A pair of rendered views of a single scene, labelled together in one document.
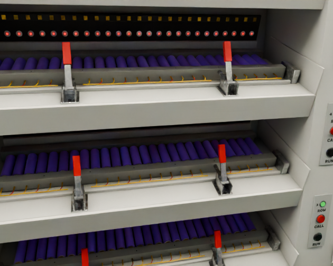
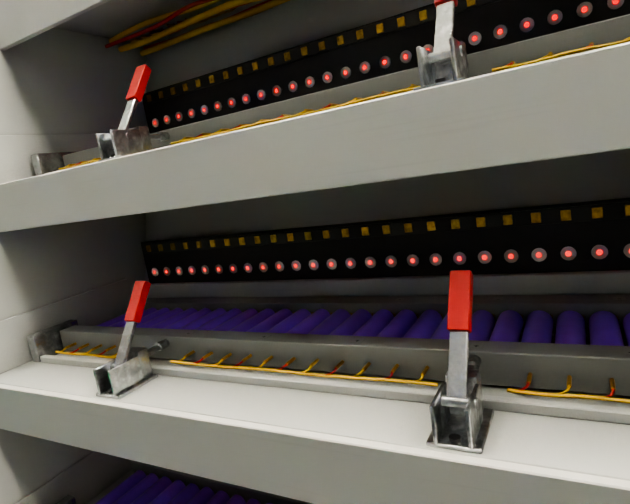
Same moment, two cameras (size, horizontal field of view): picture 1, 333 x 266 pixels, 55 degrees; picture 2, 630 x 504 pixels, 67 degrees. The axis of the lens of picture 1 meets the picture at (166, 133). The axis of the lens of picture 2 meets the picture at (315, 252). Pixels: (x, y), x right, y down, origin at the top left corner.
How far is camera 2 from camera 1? 44 cm
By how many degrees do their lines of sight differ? 47
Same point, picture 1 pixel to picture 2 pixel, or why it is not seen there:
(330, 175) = not seen: outside the picture
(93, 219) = (121, 424)
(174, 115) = (281, 165)
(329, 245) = not seen: outside the picture
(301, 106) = not seen: outside the picture
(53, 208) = (88, 384)
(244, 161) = (595, 362)
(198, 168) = (420, 362)
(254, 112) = (536, 128)
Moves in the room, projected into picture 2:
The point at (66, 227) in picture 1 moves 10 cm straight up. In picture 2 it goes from (87, 430) to (88, 304)
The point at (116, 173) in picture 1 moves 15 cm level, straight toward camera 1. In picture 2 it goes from (224, 343) to (37, 374)
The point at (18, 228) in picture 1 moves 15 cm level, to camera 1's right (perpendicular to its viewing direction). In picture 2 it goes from (29, 407) to (106, 442)
